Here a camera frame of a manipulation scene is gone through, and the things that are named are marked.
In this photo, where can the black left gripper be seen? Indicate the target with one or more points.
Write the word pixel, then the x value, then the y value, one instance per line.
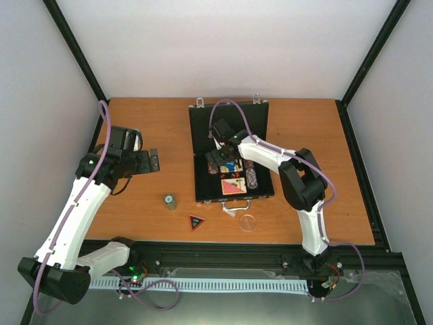
pixel 146 166

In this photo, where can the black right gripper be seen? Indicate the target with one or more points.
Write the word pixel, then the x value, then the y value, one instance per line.
pixel 218 159

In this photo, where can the red poker chip stack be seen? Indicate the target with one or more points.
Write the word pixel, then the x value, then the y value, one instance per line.
pixel 213 168

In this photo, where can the blue poker chip stack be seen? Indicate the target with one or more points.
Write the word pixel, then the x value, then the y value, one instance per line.
pixel 251 179

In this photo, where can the red back card deck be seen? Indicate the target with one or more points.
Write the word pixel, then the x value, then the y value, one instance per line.
pixel 233 186

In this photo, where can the black poker set case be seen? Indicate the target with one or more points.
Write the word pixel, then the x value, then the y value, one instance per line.
pixel 251 115

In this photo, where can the green poker chip stack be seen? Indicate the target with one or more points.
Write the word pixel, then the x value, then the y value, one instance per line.
pixel 170 202

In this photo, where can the clear round dealer button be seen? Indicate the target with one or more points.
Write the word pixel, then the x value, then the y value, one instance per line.
pixel 247 222

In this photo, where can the triangular all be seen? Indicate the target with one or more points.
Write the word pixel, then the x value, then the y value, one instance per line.
pixel 195 222

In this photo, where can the blue small blind button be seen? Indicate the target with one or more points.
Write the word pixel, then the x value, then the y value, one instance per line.
pixel 231 165

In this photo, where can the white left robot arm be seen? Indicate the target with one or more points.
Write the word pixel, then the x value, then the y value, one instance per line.
pixel 57 269

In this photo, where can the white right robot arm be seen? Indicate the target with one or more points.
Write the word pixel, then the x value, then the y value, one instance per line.
pixel 302 182

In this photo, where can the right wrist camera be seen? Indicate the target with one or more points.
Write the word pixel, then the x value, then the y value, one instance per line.
pixel 221 130

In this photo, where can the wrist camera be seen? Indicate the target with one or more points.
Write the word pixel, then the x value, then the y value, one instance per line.
pixel 122 138
pixel 221 130

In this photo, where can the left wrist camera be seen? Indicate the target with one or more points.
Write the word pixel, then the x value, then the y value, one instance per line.
pixel 122 138

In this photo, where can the light blue cable duct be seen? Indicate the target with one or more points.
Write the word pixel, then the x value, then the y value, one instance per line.
pixel 213 285

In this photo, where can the black frame post left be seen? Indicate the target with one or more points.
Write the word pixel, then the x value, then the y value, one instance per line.
pixel 65 30

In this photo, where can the black frame post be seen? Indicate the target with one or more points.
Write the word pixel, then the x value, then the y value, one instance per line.
pixel 377 46
pixel 65 30

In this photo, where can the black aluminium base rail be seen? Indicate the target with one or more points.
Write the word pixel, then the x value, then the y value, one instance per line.
pixel 285 259

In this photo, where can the black frame post right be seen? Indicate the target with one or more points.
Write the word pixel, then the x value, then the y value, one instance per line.
pixel 377 46

